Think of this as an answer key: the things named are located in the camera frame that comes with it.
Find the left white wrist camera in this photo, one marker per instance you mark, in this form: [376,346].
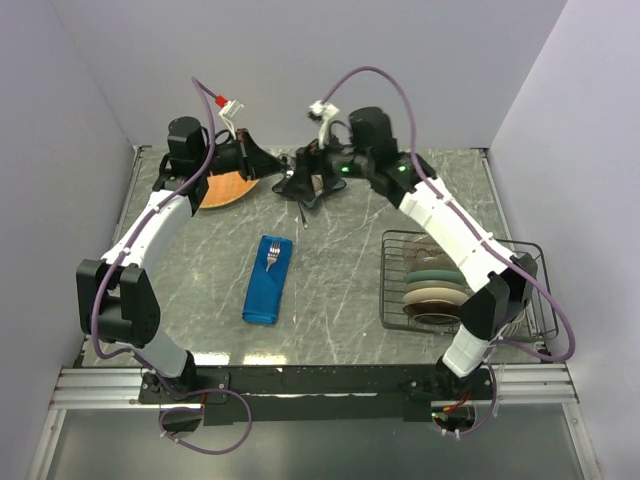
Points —
[228,109]

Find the black wire dish rack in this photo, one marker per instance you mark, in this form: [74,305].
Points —
[541,322]

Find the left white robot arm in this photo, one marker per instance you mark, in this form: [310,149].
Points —
[117,305]

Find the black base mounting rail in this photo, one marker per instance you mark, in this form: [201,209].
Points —
[320,392]

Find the grey ribbed mug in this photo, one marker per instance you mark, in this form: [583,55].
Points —
[511,331]

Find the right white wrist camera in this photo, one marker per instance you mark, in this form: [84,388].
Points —
[323,113]

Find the silver fork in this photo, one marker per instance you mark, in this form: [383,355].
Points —
[273,254]

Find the silver spoon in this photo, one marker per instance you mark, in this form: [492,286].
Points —
[289,170]

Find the orange woven basket tray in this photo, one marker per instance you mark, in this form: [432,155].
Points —
[225,189]

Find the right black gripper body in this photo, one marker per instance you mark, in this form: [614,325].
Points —
[340,162]

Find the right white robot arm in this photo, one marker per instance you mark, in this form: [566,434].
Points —
[501,282]

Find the blue cloth napkin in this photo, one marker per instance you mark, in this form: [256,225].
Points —
[266,284]

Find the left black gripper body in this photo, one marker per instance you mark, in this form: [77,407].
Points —
[225,158]

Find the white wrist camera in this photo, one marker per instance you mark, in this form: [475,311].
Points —
[228,109]
[323,113]

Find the dark blue star dish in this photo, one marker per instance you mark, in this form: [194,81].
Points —
[324,187]

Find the green plate in rack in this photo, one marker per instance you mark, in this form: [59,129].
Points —
[435,275]

